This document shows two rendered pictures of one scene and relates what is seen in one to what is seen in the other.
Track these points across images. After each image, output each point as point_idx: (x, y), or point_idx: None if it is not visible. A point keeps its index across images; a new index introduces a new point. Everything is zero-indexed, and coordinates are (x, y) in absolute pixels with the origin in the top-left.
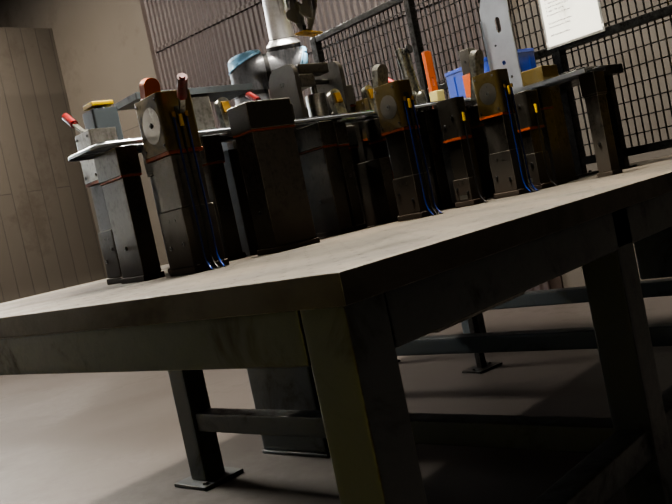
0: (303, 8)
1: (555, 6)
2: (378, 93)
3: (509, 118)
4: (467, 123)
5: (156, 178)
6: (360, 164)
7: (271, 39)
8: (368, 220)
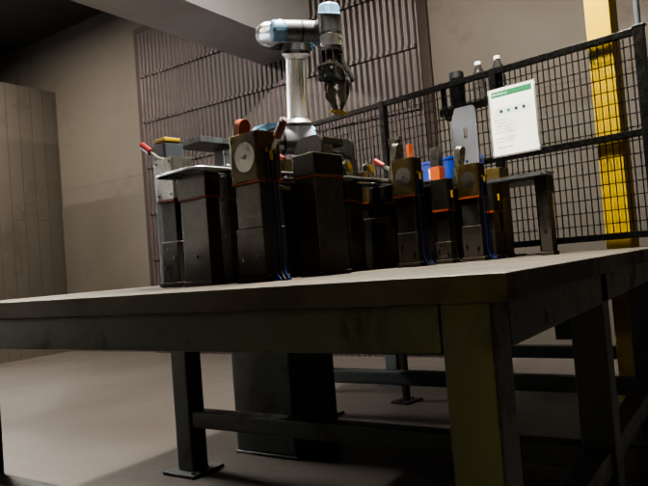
0: (339, 93)
1: (503, 126)
2: (394, 165)
3: (482, 201)
4: (453, 200)
5: (239, 201)
6: (366, 220)
7: (289, 117)
8: (366, 265)
